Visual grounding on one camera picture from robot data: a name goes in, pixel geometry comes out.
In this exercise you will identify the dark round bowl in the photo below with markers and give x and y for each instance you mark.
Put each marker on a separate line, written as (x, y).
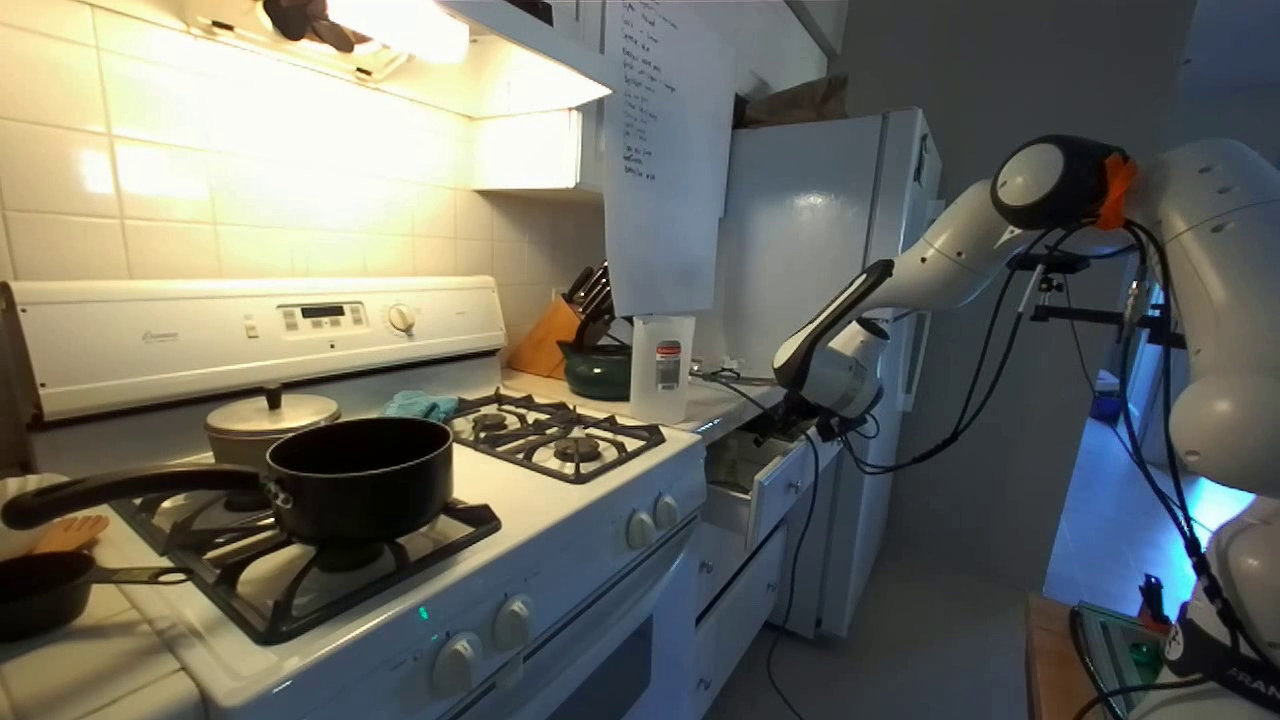
(598, 372)

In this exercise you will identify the white paper sheet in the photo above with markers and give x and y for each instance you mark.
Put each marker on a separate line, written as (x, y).
(667, 163)

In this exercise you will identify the cardboard box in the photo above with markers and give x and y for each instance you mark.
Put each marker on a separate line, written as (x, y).
(795, 106)

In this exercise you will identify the black camera stand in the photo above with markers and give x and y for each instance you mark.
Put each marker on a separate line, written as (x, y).
(1082, 317)

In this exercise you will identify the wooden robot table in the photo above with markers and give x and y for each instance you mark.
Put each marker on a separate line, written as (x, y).
(1055, 666)

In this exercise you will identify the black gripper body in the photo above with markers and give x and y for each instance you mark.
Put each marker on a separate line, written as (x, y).
(828, 417)

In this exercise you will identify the white bottom drawer front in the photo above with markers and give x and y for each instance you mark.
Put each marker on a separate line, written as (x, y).
(735, 652)

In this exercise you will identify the wooden spatula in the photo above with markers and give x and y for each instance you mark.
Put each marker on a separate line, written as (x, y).
(64, 535)

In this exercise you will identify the white wall cabinet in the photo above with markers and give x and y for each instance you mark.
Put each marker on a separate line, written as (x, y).
(534, 148)

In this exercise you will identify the small pot with lid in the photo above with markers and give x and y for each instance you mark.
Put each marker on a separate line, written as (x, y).
(265, 420)

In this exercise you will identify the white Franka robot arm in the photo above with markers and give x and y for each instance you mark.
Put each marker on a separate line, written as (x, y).
(1203, 264)

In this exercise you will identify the dark fixture under hood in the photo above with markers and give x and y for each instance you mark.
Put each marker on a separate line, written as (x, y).
(303, 23)

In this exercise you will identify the black frying pan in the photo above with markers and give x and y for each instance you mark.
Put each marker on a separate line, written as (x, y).
(43, 592)

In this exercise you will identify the blue bin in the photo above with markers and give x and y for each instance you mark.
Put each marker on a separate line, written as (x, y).
(1105, 400)

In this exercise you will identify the white refrigerator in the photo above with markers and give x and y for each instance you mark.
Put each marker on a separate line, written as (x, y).
(787, 187)

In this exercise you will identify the wooden knife block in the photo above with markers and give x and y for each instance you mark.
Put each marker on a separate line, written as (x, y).
(547, 344)

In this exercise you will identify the translucent white plastic pitcher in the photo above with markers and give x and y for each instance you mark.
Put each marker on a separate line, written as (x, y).
(662, 385)

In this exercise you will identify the metal mounting frame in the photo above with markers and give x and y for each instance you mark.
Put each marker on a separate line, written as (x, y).
(1122, 662)

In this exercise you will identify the narrow white drawer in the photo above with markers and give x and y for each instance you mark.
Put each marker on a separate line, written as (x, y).
(798, 494)

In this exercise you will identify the black saucepan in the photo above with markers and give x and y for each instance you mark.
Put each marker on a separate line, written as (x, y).
(360, 482)

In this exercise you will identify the white gas stove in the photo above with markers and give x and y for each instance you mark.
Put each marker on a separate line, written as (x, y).
(560, 535)

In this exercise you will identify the teal cloth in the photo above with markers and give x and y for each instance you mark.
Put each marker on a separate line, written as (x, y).
(425, 405)

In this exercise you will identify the white range hood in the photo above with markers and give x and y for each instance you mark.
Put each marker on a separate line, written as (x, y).
(534, 87)

